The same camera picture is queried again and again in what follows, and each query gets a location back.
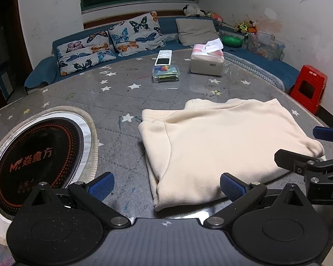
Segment black and white plush toy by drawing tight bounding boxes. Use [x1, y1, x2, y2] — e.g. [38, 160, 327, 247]
[182, 4, 206, 17]

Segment white remote control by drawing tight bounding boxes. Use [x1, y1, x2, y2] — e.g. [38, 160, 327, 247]
[155, 49, 174, 67]

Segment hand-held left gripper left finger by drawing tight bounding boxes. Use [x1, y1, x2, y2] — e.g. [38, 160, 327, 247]
[30, 172, 130, 230]

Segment dark wooden door frame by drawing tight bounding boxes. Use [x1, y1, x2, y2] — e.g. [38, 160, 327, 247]
[0, 0, 34, 114]

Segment cream fleece sweatshirt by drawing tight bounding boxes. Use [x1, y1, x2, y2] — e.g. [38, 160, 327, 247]
[138, 98, 325, 211]

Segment plain beige pillow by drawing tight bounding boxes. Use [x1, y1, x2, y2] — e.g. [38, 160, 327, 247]
[175, 18, 220, 46]

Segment wooden wall trim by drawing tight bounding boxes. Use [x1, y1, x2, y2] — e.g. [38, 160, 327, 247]
[83, 10, 184, 29]

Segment grey star-patterned tablecloth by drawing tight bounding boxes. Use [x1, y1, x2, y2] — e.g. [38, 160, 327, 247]
[0, 48, 333, 266]

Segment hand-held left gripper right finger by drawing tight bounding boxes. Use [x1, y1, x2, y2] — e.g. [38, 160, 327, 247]
[204, 172, 306, 230]

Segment blue framed cabinet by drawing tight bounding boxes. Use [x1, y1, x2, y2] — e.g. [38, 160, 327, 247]
[0, 66, 16, 102]

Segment blue corner sofa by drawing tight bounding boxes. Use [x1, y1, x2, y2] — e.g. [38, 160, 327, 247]
[26, 15, 300, 96]

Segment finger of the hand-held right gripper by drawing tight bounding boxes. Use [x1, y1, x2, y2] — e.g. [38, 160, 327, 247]
[275, 149, 333, 176]
[313, 126, 333, 145]

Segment clear plastic storage bin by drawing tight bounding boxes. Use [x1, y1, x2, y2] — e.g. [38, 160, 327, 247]
[247, 31, 286, 61]

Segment square butterfly print pillow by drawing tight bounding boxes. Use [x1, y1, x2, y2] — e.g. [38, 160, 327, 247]
[108, 11, 166, 54]

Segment wide butterfly print pillow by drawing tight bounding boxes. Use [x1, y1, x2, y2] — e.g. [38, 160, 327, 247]
[56, 30, 117, 76]

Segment pink and orange plush toys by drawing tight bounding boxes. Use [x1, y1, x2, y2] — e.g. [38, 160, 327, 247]
[205, 11, 224, 23]

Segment white and pink tissue box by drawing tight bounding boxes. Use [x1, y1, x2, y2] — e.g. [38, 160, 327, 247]
[189, 44, 225, 76]

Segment round black induction cooktop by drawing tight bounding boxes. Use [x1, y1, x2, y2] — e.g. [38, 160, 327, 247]
[0, 118, 84, 217]

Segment red plastic stool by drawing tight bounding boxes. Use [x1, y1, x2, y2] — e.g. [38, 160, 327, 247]
[289, 65, 328, 115]

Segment white paper slip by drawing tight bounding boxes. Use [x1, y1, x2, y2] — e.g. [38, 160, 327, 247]
[205, 38, 224, 53]

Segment clear box of coloured items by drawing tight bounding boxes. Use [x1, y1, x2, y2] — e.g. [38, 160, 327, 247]
[152, 65, 180, 83]

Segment green plastic bowl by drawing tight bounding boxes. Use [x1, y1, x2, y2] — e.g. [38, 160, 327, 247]
[221, 35, 243, 47]

